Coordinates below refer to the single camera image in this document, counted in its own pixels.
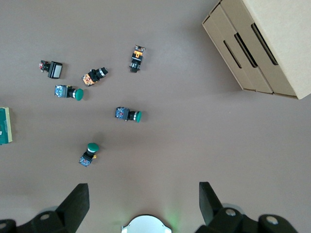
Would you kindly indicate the brown cardboard box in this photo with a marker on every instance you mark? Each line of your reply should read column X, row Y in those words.
column 252, row 72
column 281, row 31
column 226, row 55

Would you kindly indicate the black push button switch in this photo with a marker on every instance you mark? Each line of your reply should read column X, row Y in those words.
column 55, row 70

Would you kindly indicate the black selector switch orange block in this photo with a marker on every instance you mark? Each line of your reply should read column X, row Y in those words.
column 136, row 58
column 93, row 75

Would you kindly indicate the green load switch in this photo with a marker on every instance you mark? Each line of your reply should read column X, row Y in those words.
column 4, row 126

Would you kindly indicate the blue black switch block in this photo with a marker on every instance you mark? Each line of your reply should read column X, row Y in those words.
column 70, row 92

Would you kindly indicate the green mushroom push button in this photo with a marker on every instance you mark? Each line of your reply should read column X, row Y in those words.
column 126, row 114
column 90, row 153

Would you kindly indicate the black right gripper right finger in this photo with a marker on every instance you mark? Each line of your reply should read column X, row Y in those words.
column 211, row 208

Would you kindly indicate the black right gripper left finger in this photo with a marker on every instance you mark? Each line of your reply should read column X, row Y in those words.
column 70, row 208

